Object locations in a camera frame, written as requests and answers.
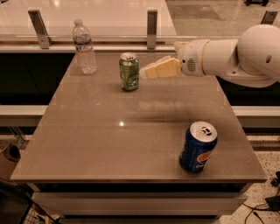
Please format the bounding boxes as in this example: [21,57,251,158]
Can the right metal railing bracket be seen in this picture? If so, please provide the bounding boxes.
[261,10,278,25]

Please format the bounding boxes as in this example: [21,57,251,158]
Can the blue Pepsi can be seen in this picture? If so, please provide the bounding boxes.
[179,121,218,173]

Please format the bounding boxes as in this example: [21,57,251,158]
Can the black cables on floor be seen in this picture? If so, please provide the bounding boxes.
[242,171,280,224]

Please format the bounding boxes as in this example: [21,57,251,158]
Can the middle metal railing bracket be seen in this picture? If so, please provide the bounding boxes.
[147,10,158,49]

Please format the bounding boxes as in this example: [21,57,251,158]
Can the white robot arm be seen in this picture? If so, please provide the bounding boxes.
[140,24,280,88]

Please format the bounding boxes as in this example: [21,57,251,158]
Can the green soda can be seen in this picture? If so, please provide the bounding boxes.
[119,52,139,91]

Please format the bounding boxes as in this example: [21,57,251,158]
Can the dark bin at left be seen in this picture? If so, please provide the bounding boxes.
[0,143,21,180]

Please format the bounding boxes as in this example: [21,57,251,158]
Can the left metal railing bracket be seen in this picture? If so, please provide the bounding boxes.
[28,10,53,49]

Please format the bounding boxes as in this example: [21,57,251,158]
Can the metal railing bracket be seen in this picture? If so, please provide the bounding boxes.
[28,10,53,49]
[147,10,158,49]
[261,10,278,25]

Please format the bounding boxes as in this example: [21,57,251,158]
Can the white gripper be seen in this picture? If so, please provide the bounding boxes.
[139,39,209,79]

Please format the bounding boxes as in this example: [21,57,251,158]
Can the clear plastic water bottle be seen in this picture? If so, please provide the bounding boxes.
[73,19,97,74]

